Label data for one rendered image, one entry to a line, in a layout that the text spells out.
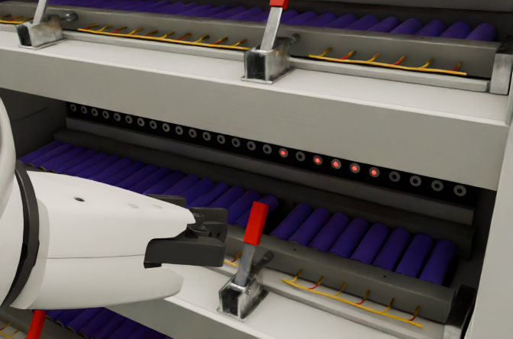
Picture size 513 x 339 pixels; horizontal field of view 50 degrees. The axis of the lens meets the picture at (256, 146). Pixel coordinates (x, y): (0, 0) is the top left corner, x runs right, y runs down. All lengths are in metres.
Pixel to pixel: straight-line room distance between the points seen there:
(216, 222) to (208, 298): 0.14
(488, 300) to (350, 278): 0.14
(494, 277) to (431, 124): 0.10
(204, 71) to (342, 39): 0.11
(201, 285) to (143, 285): 0.23
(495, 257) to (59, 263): 0.25
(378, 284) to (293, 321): 0.07
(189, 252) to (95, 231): 0.06
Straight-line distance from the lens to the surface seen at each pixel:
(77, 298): 0.25
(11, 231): 0.23
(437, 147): 0.37
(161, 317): 0.52
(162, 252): 0.28
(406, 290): 0.46
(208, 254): 0.30
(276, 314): 0.47
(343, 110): 0.38
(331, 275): 0.49
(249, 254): 0.46
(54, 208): 0.24
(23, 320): 0.78
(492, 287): 0.38
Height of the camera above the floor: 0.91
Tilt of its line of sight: 10 degrees down
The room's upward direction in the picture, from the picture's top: 6 degrees clockwise
